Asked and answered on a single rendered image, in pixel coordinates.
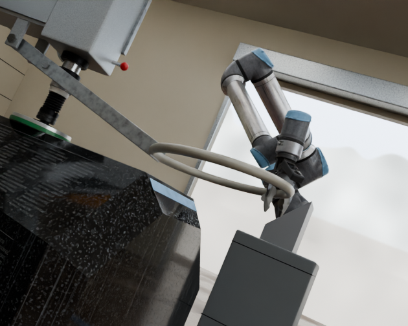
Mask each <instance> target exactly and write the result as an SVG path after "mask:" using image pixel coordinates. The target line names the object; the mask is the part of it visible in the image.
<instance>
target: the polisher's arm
mask: <svg viewBox="0 0 408 326"><path fill-rule="evenodd" d="M56 2H57V0H0V25H3V26H4V27H8V28H11V31H10V34H15V35H16V38H17V39H16V40H15V42H14V43H9V42H8V40H7V39H6V41H5V44H6V45H8V46H11V47H14V48H16V49H17V48H18V47H19V45H20V43H21V41H22V39H23V37H24V35H25V34H26V35H29V36H32V37H34V38H38V39H39V40H38V42H37V43H36V45H35V48H36V49H38V50H39V51H40V52H41V53H43V54H44V55H45V54H46V52H47V50H48V48H49V46H50V44H49V43H48V42H47V41H46V40H45V39H44V38H43V37H42V36H41V31H42V30H43V27H44V26H45V24H46V22H47V20H48V18H49V16H50V14H51V12H52V10H53V8H54V6H55V4H56Z"/></svg>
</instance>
